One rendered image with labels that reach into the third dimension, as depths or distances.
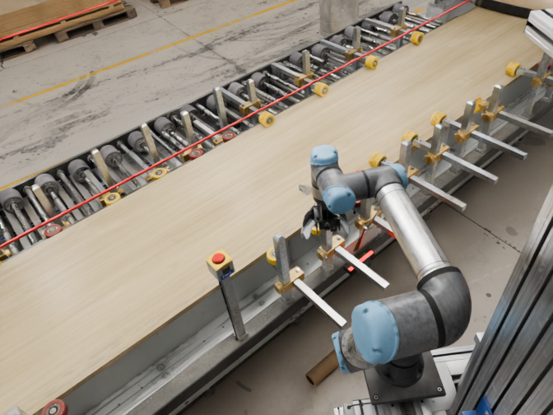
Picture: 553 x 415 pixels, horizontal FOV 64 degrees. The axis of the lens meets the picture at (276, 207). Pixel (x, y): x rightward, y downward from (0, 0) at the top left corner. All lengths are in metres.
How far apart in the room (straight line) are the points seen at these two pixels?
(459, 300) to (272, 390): 1.81
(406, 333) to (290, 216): 1.30
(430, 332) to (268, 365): 1.86
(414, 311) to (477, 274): 2.25
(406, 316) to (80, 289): 1.53
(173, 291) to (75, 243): 0.61
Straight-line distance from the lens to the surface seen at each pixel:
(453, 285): 0.94
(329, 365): 2.56
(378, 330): 0.86
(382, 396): 1.46
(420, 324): 0.88
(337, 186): 1.10
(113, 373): 2.01
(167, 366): 2.07
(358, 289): 2.91
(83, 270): 2.16
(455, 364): 1.65
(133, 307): 1.93
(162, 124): 2.99
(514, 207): 3.62
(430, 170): 2.40
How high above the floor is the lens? 2.39
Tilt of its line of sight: 44 degrees down
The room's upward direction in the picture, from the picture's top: 8 degrees counter-clockwise
